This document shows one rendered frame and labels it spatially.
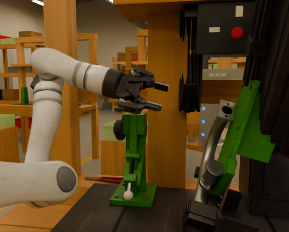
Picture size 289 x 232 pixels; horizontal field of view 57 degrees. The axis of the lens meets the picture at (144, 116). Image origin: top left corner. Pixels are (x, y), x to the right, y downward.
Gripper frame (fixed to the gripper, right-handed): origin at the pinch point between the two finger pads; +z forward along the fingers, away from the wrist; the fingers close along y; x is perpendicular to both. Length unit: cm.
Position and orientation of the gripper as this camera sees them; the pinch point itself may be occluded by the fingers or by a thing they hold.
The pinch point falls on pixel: (159, 96)
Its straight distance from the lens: 68.1
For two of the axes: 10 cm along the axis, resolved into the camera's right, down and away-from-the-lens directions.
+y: 2.9, -7.7, 5.7
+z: 9.5, 2.7, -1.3
